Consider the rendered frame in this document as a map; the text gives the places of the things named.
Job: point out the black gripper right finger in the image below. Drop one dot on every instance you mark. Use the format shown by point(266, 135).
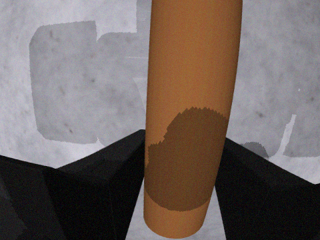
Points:
point(261, 201)

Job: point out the orange-brown rounded cylinder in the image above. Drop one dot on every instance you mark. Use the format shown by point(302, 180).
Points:
point(193, 54)

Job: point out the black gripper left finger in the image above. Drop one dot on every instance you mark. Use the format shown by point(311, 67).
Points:
point(90, 199)

